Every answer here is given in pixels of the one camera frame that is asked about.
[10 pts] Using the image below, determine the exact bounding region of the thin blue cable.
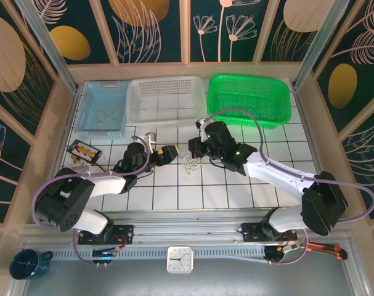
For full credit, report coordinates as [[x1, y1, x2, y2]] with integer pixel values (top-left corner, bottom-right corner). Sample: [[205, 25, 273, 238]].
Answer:
[[247, 104, 282, 120]]

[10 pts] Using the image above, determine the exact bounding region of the green plastic basket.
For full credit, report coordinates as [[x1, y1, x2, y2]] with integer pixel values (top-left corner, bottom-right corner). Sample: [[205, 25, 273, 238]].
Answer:
[[206, 73, 292, 129]]

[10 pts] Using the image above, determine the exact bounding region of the thin yellow cable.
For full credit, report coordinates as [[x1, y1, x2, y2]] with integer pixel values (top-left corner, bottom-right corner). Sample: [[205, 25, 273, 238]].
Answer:
[[96, 109, 120, 126]]

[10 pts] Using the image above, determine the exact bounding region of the white plastic basket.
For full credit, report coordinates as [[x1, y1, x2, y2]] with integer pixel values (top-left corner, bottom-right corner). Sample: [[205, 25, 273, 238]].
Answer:
[[124, 75, 207, 130]]

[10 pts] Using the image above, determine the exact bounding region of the black tray with gold parts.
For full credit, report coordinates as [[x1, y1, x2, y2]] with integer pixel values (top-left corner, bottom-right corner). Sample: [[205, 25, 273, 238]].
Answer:
[[66, 139, 103, 165]]

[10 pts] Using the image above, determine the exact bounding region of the light blue plastic basket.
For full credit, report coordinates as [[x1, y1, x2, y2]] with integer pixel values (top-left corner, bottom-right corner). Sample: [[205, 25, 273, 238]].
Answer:
[[74, 80, 129, 141]]

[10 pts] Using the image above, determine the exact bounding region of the white square clock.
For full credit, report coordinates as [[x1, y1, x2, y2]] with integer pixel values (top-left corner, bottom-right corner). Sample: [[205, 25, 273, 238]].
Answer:
[[166, 245, 194, 274]]

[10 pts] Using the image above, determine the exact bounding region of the orange black utility knife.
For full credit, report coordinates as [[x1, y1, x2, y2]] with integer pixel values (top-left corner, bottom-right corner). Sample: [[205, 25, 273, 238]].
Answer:
[[306, 242, 349, 260]]

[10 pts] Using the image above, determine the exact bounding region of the dark blue mug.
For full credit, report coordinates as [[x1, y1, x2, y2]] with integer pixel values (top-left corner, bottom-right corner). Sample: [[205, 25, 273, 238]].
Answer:
[[9, 249, 54, 281]]

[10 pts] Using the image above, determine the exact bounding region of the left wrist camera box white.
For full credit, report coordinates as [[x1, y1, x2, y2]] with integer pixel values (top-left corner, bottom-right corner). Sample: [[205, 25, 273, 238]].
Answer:
[[142, 131, 158, 146]]

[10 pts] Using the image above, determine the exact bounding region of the red and black wire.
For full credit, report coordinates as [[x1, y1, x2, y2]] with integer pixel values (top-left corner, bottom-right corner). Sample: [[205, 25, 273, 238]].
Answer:
[[96, 162, 116, 174]]

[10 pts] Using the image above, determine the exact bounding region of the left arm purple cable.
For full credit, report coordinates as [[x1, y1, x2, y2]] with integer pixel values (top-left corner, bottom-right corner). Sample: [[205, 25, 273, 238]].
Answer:
[[33, 135, 152, 266]]

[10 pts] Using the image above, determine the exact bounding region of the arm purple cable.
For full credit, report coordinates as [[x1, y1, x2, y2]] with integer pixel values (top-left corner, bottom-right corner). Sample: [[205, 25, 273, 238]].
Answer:
[[203, 107, 374, 266], [33, 135, 152, 266]]

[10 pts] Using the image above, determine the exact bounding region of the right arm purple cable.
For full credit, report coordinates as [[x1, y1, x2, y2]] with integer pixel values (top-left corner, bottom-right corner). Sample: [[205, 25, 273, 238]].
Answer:
[[203, 107, 374, 266]]

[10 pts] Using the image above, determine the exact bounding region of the aluminium mounting rail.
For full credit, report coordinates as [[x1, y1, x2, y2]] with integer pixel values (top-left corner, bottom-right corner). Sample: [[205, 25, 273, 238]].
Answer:
[[20, 211, 357, 247]]

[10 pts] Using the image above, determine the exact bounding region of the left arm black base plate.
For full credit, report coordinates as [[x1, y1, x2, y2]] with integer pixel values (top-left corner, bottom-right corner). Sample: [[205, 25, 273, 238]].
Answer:
[[78, 224, 135, 246]]

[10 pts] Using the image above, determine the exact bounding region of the grey slotted cable duct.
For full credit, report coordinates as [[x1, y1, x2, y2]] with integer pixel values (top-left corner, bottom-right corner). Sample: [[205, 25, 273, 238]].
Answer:
[[49, 248, 267, 260]]

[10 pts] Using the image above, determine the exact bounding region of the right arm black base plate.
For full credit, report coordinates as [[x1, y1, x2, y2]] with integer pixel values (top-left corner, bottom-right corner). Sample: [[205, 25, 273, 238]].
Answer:
[[241, 221, 298, 244]]

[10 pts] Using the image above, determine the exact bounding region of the aluminium frame post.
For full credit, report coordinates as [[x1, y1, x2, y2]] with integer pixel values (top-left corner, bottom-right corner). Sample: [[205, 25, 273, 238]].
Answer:
[[290, 0, 351, 91], [14, 0, 80, 94]]

